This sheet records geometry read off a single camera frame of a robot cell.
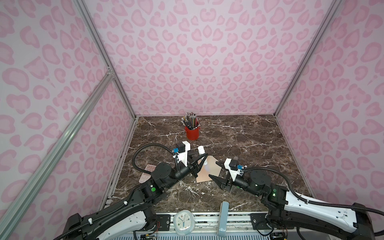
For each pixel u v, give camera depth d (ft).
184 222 2.34
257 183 1.64
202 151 1.97
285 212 1.70
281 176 1.43
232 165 1.77
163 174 1.58
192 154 1.98
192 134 3.48
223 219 2.41
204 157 1.99
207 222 2.46
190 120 3.19
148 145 1.58
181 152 1.77
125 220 1.57
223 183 1.87
